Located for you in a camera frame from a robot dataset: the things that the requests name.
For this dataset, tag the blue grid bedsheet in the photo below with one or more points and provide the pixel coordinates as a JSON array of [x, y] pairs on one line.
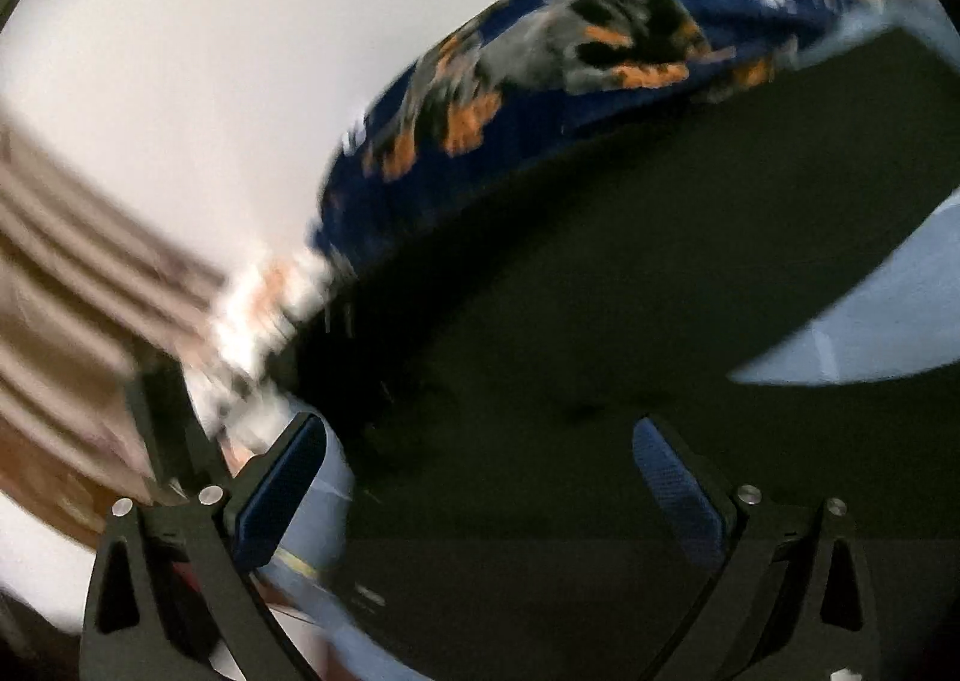
[[877, 320]]

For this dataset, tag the beige striped curtain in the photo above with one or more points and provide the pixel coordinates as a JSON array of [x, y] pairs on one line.
[[90, 297]]

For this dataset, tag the navy dog print blanket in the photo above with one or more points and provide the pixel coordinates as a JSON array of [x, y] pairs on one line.
[[518, 82]]

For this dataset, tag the white floral pillow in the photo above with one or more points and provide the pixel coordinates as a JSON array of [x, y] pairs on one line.
[[255, 315]]

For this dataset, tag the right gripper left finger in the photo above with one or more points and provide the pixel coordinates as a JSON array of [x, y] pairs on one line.
[[171, 582]]

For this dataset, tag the black denim pants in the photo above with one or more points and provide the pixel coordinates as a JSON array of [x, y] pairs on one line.
[[600, 350]]

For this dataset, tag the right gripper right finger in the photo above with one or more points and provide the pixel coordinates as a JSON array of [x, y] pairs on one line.
[[789, 594]]

